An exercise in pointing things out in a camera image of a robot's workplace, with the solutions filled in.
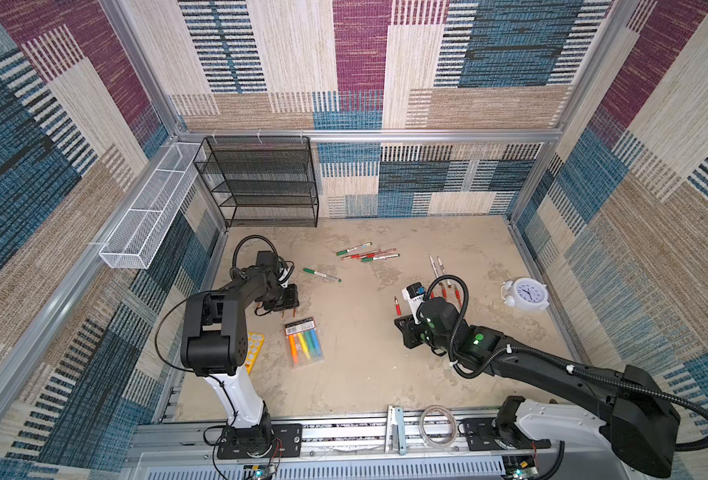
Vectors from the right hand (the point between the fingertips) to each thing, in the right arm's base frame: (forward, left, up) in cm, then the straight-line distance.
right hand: (399, 326), depth 81 cm
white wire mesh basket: (+25, +79, +7) cm, 83 cm away
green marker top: (+36, +12, -11) cm, 39 cm away
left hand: (+15, +31, -9) cm, 36 cm away
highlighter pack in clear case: (0, +27, -9) cm, 29 cm away
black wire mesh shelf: (+55, +44, +6) cm, 71 cm away
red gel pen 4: (+33, +7, -11) cm, 35 cm away
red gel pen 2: (+1, -6, +15) cm, 16 cm away
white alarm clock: (+14, -43, -9) cm, 46 cm away
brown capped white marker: (+26, -19, -10) cm, 34 cm away
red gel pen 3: (+15, -22, -11) cm, 29 cm away
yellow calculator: (-1, +41, -10) cm, 42 cm away
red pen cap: (+11, +31, -11) cm, 35 cm away
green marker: (+25, +23, -11) cm, 36 cm away
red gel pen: (+3, 0, +4) cm, 5 cm away
